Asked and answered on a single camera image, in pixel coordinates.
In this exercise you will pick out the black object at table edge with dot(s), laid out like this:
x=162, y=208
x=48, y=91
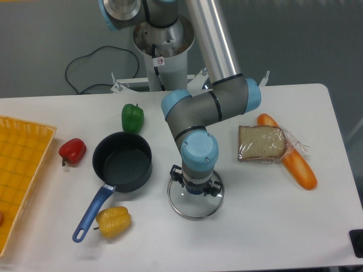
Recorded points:
x=356, y=237

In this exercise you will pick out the yellow woven basket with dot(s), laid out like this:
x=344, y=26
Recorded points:
x=24, y=145

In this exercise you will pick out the bagged bread slice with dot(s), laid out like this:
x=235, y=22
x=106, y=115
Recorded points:
x=266, y=144

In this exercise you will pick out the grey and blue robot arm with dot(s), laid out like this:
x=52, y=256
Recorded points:
x=188, y=116

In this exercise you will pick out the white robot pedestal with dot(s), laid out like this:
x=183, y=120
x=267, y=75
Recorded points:
x=164, y=37

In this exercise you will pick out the green bell pepper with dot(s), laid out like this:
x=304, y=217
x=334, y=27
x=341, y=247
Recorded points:
x=132, y=118

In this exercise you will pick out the glass lid with steel rim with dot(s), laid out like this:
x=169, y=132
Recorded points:
x=192, y=207

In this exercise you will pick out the yellow bell pepper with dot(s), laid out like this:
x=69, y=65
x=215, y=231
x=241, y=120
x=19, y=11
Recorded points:
x=113, y=221

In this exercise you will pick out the red bell pepper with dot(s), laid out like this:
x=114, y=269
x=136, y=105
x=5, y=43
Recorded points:
x=72, y=151

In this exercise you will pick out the dark pot with blue handle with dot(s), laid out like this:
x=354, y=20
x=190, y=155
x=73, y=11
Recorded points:
x=123, y=161

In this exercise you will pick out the orange baguette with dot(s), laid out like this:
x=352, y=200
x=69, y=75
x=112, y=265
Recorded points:
x=296, y=165

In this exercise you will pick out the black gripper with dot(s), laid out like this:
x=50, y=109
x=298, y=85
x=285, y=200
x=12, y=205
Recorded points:
x=210, y=185

